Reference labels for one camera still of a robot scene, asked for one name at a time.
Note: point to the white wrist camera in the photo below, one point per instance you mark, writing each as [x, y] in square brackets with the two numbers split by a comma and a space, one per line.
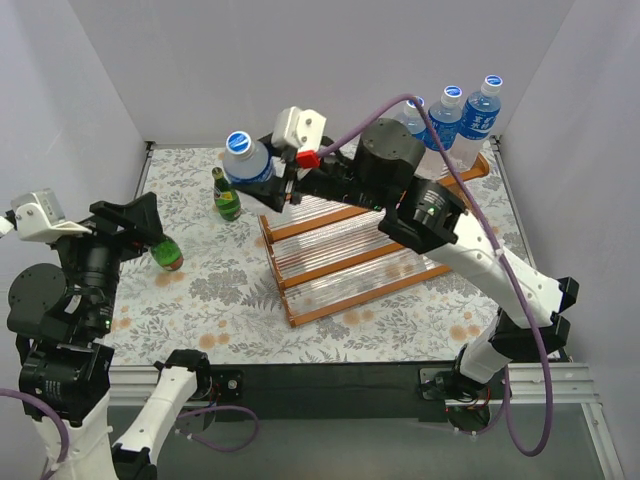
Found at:
[40, 218]
[298, 128]

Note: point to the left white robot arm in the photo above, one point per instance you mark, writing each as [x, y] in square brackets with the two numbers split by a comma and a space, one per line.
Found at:
[60, 314]

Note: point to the green glass bottle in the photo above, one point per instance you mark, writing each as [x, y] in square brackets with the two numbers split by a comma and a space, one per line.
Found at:
[226, 199]

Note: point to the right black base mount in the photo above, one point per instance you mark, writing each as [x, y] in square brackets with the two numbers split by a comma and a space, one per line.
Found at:
[449, 384]

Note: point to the aluminium front frame rail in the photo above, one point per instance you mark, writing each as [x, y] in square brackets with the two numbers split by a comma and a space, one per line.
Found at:
[370, 421]

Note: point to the green glass bottle edge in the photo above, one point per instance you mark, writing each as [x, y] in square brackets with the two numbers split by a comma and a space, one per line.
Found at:
[167, 254]

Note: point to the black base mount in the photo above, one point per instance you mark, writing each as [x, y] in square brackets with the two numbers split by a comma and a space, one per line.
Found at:
[218, 386]
[449, 384]

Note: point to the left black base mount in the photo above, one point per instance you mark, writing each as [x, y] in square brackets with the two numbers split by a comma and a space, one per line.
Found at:
[218, 386]

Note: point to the orange three-tier glass shelf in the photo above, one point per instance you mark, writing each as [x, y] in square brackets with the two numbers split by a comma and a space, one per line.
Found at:
[327, 257]

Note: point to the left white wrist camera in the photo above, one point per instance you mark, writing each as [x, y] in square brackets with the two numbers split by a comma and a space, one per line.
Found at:
[40, 218]

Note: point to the floral patterned table mat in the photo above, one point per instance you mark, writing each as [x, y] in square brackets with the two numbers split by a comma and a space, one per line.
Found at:
[225, 301]

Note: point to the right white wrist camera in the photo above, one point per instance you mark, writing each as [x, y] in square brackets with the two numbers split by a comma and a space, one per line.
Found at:
[298, 128]

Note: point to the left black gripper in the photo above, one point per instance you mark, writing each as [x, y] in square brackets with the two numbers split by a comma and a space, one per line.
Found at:
[122, 232]

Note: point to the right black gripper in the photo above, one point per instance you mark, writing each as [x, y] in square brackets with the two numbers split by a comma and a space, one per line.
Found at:
[282, 181]

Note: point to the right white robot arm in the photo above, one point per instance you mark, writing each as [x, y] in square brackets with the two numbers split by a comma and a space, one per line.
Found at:
[426, 217]

